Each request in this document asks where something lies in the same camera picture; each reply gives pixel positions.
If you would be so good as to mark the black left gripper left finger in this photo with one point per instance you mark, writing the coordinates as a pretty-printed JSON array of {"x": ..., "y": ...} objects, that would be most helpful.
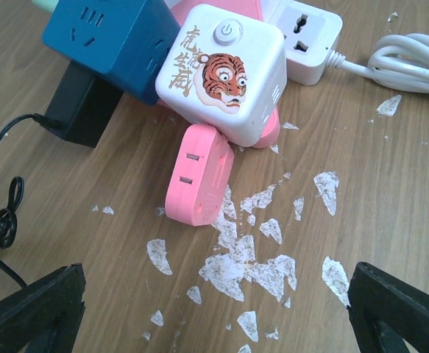
[{"x": 46, "y": 315}]

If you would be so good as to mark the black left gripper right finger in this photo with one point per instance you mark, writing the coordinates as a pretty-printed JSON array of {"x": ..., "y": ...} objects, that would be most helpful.
[{"x": 386, "y": 313}]

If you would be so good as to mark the small pink plug adapter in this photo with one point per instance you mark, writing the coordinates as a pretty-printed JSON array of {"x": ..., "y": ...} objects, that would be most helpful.
[{"x": 200, "y": 176}]

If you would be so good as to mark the blue cube socket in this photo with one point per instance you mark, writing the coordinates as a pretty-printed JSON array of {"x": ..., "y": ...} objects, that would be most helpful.
[{"x": 125, "y": 42}]

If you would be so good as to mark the white tiger cube socket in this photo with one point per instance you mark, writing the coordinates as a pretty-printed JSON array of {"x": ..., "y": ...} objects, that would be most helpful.
[{"x": 218, "y": 77}]

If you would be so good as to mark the mint green plug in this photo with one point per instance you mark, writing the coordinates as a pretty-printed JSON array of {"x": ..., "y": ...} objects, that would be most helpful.
[{"x": 46, "y": 5}]

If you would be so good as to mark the large pink socket block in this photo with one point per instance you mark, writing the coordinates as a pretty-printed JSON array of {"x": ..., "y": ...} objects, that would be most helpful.
[{"x": 265, "y": 128}]

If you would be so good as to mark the black power adapter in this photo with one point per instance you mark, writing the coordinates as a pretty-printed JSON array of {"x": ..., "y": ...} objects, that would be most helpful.
[{"x": 82, "y": 106}]

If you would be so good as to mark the white power strip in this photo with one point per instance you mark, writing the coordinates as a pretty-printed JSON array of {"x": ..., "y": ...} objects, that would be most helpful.
[{"x": 310, "y": 33}]

